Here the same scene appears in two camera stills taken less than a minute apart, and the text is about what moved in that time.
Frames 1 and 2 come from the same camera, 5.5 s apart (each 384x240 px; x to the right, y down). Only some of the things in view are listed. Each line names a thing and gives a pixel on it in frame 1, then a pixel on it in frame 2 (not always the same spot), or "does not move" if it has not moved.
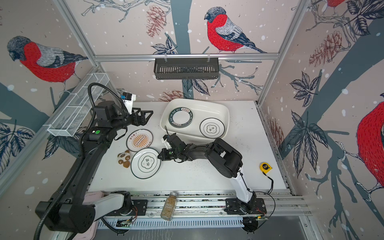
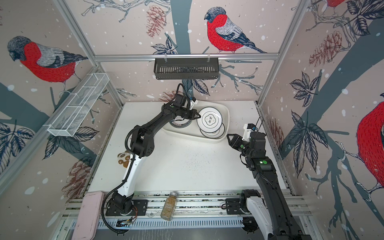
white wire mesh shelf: x=67 y=118 does not move
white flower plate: x=212 y=128 does not move
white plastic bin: x=196 y=121 does not move
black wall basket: x=186 y=68 does not move
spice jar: x=169 y=206 does not move
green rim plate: x=180 y=117 does not move
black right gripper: x=166 y=156 -> x=237 y=138
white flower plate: x=145 y=164 -> x=210 y=120
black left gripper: x=143 y=121 -> x=193 y=113
